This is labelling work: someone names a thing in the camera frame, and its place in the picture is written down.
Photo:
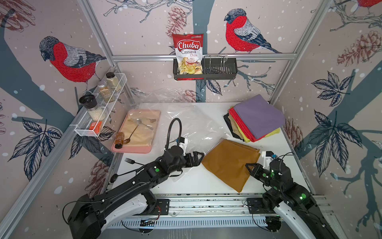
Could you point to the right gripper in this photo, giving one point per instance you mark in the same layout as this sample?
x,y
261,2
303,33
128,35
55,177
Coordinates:
x,y
255,172

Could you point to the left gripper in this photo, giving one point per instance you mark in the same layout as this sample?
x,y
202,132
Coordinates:
x,y
196,162

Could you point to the brown garment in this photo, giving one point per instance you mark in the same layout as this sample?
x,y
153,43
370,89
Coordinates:
x,y
227,161

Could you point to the tan garment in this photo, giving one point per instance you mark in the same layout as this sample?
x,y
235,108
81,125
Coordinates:
x,y
234,127

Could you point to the yellow green garment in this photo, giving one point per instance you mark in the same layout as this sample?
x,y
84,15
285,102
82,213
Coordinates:
x,y
245,139

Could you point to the clear plastic vacuum bag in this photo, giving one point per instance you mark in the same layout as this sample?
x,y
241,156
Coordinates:
x,y
201,130

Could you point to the black trousers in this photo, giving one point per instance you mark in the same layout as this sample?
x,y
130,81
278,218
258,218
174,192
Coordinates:
x,y
228,123

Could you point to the purple garment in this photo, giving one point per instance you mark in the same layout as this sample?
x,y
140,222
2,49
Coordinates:
x,y
259,116

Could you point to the red garment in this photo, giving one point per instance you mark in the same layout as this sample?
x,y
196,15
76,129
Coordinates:
x,y
243,129

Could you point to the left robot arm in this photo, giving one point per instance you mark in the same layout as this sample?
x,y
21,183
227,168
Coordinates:
x,y
90,216

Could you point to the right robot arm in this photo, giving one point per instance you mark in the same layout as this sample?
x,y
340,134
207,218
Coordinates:
x,y
292,202

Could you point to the Chuba cassava chips bag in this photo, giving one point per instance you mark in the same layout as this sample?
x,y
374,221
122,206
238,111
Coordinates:
x,y
189,53

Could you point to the pink tray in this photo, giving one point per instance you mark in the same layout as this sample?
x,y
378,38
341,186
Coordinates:
x,y
140,150

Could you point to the tan cloth on tray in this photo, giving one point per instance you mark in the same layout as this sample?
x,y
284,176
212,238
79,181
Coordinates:
x,y
143,136

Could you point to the black plastic fork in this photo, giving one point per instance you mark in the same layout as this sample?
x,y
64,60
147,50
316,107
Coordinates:
x,y
131,161

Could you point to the metal spoon on tray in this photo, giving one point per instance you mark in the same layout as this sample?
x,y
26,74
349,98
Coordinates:
x,y
147,125

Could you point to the brown spoon on tray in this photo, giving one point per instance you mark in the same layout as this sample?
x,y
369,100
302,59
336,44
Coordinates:
x,y
126,141

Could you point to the amber bottle on tray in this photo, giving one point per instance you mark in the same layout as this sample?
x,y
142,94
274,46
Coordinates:
x,y
119,140

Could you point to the black plastic spoon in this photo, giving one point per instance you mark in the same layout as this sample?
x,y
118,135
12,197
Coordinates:
x,y
115,176

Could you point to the small orange box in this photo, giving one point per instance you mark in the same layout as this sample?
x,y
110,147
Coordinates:
x,y
95,126

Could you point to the spice jar middle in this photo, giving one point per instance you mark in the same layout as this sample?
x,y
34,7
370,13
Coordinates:
x,y
105,92

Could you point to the spice jar rear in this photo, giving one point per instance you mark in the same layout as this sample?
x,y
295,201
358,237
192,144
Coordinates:
x,y
113,81

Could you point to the black lid spice jar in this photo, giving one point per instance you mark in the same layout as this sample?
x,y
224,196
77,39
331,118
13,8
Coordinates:
x,y
94,110

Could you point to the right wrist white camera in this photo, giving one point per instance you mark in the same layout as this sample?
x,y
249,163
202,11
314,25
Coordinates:
x,y
268,157

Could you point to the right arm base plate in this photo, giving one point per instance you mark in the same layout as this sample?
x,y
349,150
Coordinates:
x,y
256,206

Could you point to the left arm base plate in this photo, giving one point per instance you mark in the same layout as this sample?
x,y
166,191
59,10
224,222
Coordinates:
x,y
161,207

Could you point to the black wire basket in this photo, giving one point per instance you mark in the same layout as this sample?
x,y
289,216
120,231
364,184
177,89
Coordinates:
x,y
210,69

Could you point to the white wire shelf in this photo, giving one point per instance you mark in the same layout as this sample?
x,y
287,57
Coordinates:
x,y
110,109

